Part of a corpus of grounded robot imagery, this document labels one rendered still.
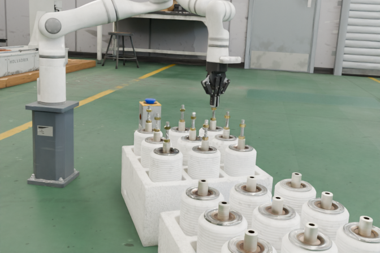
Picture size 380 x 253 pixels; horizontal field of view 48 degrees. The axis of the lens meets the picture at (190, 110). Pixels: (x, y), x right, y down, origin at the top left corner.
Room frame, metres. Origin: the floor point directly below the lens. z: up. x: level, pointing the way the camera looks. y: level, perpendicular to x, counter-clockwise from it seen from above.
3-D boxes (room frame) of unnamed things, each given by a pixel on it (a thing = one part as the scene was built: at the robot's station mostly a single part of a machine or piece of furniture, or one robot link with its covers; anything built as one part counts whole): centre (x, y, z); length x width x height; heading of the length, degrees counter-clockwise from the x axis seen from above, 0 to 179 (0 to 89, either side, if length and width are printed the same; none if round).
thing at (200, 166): (1.21, -0.05, 0.16); 0.10 x 0.10 x 0.18
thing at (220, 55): (1.45, -0.10, 0.52); 0.11 x 0.09 x 0.06; 43
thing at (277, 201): (0.80, -0.19, 0.26); 0.02 x 0.02 x 0.03
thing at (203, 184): (0.88, -0.04, 0.26); 0.02 x 0.02 x 0.03
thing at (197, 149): (1.21, -0.05, 0.25); 0.08 x 0.08 x 0.01
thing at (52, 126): (1.54, 0.51, 0.15); 0.15 x 0.15 x 0.30; 81
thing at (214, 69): (1.47, -0.09, 0.45); 0.08 x 0.08 x 0.09
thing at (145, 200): (1.32, -0.01, 0.09); 0.39 x 0.39 x 0.18; 19
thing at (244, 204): (0.91, -0.15, 0.16); 0.10 x 0.10 x 0.18
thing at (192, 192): (0.88, -0.04, 0.25); 0.08 x 0.08 x 0.01
